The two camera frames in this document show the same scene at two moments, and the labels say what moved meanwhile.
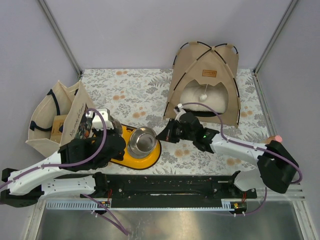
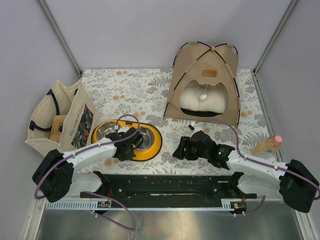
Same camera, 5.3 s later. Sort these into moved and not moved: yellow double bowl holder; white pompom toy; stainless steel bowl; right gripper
Moved: right gripper; yellow double bowl holder
Not moved: stainless steel bowl; white pompom toy
